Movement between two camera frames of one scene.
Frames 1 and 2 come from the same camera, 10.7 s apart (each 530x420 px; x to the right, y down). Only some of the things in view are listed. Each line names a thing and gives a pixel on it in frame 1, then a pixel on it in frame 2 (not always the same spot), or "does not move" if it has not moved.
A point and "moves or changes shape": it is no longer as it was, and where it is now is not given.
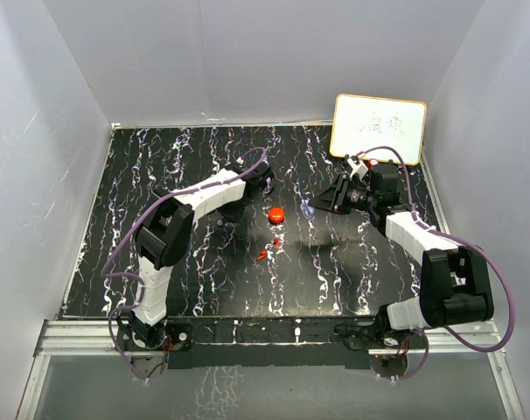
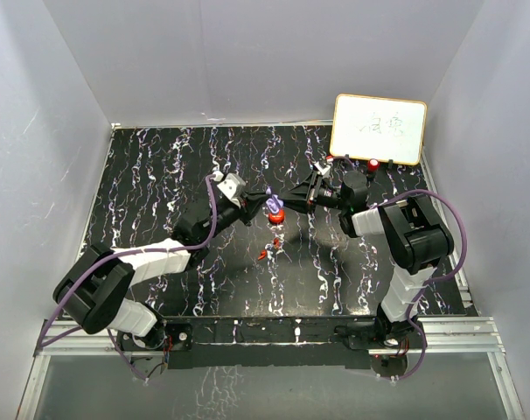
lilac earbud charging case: (307, 210) moves or changes shape
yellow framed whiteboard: (361, 122) does not move
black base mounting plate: (254, 344) does not move
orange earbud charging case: (275, 215) does not move
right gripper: (326, 199) to (299, 198)
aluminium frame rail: (100, 339) does not move
